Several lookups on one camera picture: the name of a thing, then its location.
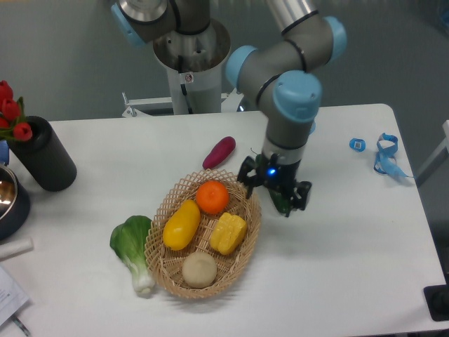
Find yellow mango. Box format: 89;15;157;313
163;199;201;251

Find pen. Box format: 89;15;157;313
11;315;32;337

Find yellow bell pepper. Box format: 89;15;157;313
209;212;248;256

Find green bok choy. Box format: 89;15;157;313
109;216;155;296

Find dark metal bowl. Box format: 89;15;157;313
1;164;31;240

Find red tulip flowers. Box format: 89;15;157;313
1;80;33;142

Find white metal frame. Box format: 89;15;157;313
121;89;250;118

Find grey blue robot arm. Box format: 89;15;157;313
111;1;347;211

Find dark green cucumber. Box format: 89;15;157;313
250;147;293;216

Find white post at right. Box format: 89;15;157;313
415;120;448;187

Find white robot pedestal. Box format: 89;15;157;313
153;19;231;115

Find black device at edge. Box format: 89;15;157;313
424;284;449;322

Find white paper sheet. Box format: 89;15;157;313
0;267;29;324

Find small blue round tag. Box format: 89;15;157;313
349;138;366;152

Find woven wicker basket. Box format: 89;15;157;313
145;170;261;298

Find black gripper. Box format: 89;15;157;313
237;154;311;217

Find orange fruit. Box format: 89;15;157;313
196;180;229;215

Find white paper roll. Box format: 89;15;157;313
0;238;34;260

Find blue lanyard ribbon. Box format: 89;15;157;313
373;133;412;179

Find purple sweet potato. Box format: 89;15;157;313
202;136;236;169

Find beige round bun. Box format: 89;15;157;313
182;251;217;289

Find black cylindrical vase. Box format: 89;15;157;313
8;116;77;192

